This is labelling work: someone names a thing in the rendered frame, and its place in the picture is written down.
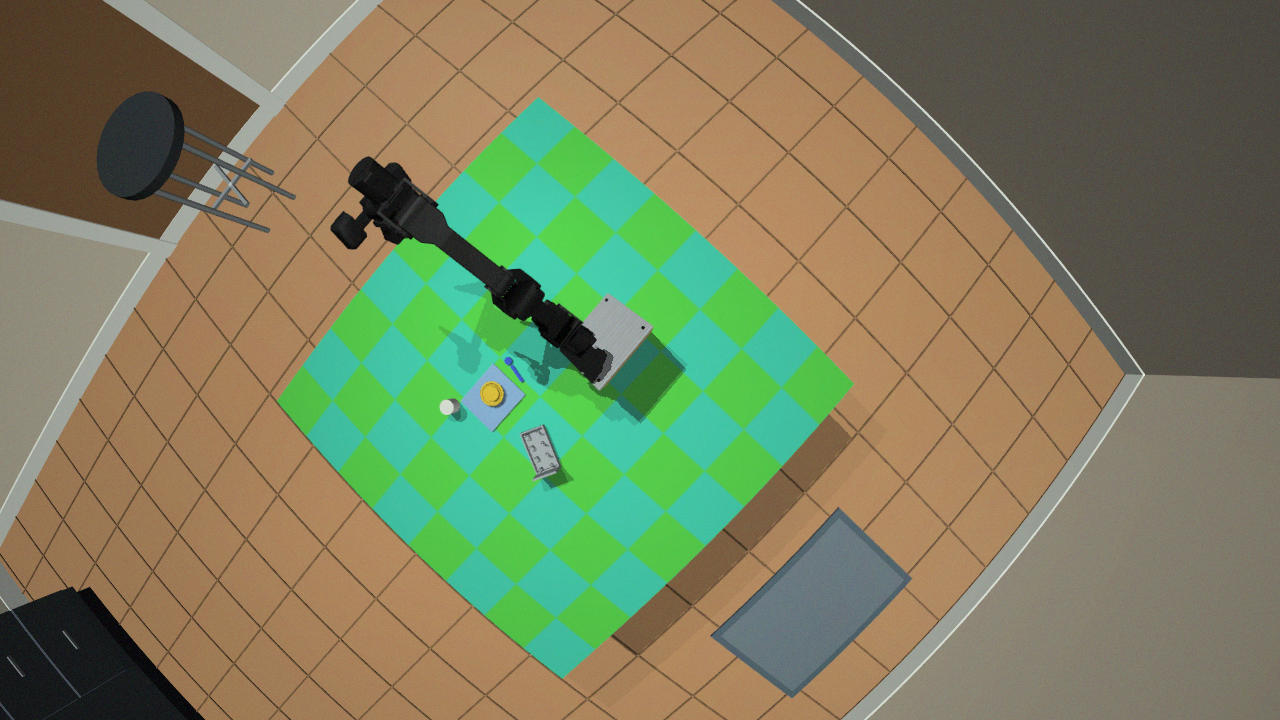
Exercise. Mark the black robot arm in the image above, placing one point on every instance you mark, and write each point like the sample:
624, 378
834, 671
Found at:
417, 216

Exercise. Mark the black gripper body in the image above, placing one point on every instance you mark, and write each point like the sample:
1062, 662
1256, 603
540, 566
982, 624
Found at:
351, 232

